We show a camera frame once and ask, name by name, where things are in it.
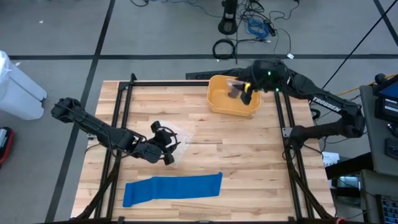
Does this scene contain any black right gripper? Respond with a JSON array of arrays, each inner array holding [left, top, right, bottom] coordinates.
[[234, 60, 290, 106]]

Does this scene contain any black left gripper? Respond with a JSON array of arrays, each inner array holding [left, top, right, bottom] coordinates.
[[150, 120, 177, 166]]

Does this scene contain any clear plastic zip bag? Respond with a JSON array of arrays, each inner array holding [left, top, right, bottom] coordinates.
[[226, 78, 253, 101], [154, 119, 194, 169]]

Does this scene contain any bright blue elastic bandage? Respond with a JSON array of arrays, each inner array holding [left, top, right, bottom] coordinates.
[[123, 172, 224, 208]]

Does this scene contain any yellow plastic bin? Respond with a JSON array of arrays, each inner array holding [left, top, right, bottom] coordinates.
[[207, 75, 262, 118]]

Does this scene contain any black keyboard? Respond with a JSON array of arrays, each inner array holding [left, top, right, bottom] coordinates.
[[185, 67, 249, 80]]

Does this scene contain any black stand base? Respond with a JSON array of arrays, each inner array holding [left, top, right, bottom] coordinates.
[[218, 0, 239, 35]]

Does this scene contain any black power adapter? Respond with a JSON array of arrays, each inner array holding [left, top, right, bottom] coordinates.
[[266, 20, 277, 37]]

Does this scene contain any white paper box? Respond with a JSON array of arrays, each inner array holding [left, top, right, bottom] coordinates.
[[322, 151, 340, 168]]

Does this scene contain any silver metal box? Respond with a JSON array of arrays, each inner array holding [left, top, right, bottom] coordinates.
[[337, 175, 361, 189]]

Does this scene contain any grey equipment cart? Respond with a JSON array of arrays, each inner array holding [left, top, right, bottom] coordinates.
[[359, 83, 398, 177]]

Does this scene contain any black monitor device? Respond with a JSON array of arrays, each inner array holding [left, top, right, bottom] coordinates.
[[373, 79, 398, 123]]

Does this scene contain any white trash bin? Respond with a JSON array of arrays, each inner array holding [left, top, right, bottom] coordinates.
[[0, 50, 48, 121]]

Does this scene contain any red and black case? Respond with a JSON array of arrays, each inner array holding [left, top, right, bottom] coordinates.
[[0, 126, 16, 166]]

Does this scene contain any keypad with blue keys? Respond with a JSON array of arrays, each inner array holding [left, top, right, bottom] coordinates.
[[377, 194, 398, 224]]

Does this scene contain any coiled black cable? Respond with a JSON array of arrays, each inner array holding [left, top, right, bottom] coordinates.
[[212, 38, 238, 60]]

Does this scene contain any black metal table frame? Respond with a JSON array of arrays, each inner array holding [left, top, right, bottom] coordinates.
[[71, 73, 336, 224]]

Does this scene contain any coiled blue cable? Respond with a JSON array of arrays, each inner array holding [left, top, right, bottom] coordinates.
[[247, 18, 270, 40]]

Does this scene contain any yellow cable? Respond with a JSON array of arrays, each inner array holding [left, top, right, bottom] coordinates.
[[337, 73, 398, 96]]

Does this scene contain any long straight black cable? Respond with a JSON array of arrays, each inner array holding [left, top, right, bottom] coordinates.
[[322, 0, 398, 91]]

